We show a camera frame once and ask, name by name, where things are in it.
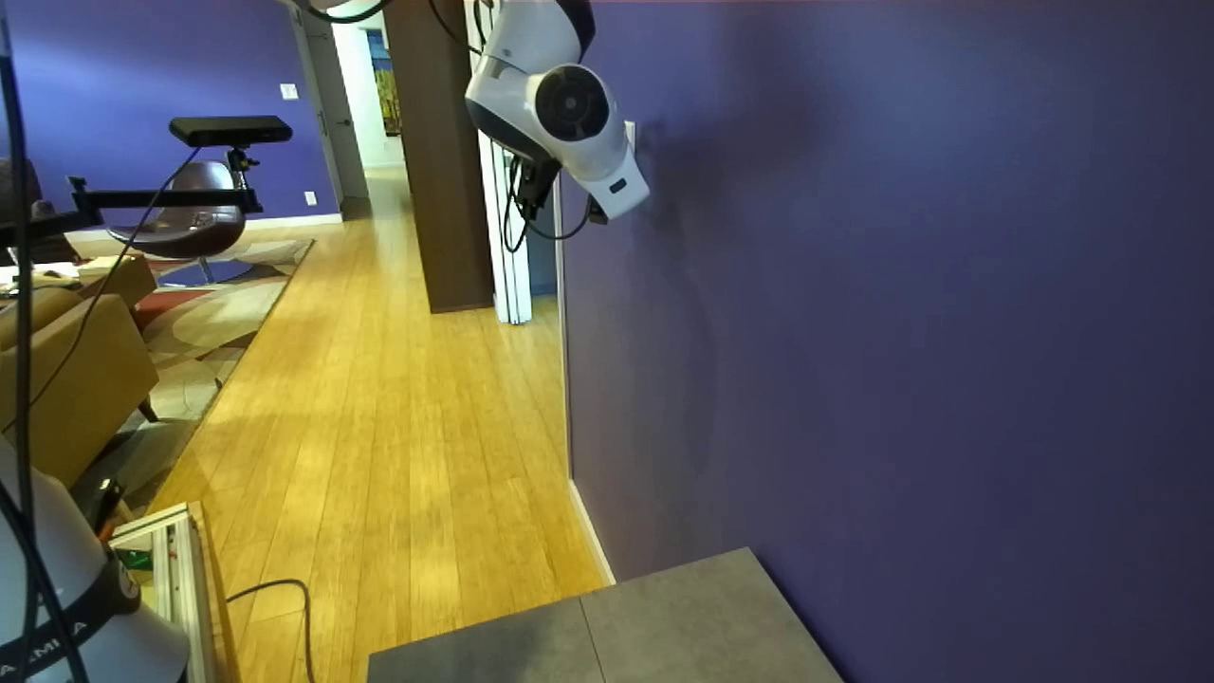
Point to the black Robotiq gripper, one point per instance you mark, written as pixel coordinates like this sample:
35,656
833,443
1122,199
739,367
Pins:
531,176

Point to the brown wooden pillar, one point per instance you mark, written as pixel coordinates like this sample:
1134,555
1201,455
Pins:
443,190

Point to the patterned floor rug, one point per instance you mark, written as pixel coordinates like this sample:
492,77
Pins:
215,316

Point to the white baseboard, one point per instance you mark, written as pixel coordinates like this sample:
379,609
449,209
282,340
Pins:
594,534

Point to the cardboard box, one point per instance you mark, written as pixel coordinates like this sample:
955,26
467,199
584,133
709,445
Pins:
78,383

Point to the colourful wall picture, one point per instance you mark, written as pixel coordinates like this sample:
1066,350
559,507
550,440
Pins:
384,83

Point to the small white wall outlet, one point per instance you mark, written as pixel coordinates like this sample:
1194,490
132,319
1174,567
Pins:
307,199

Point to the small white wall switch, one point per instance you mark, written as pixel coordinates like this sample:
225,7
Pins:
288,92

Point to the black stereo camera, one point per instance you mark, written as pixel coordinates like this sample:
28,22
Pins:
228,127

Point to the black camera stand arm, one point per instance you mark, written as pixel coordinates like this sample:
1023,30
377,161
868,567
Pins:
166,199

